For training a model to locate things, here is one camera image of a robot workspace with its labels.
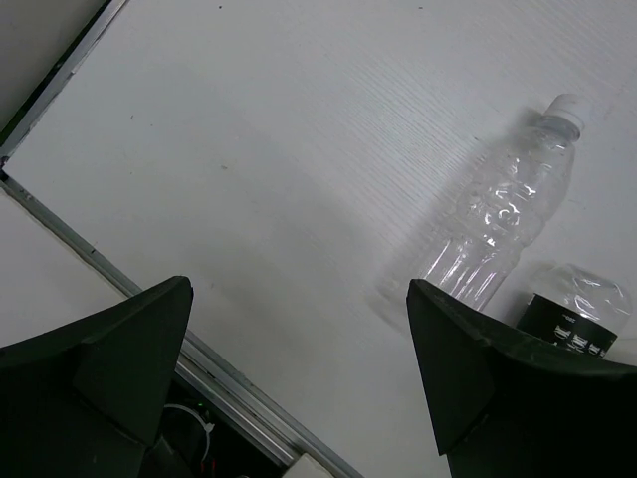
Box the white cable tie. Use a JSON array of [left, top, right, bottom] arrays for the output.
[[163, 403, 216, 462]]

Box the aluminium table edge rail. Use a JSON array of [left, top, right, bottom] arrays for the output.
[[1, 1, 359, 477]]

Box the black label small bottle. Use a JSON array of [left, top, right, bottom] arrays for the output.
[[517, 264, 633, 359]]

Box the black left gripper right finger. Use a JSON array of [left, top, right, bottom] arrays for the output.
[[406, 280, 636, 477]]

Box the clear unlabelled plastic bottle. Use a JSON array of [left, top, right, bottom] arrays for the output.
[[370, 94, 591, 330]]

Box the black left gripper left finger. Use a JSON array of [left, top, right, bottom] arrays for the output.
[[1, 276, 193, 477]]

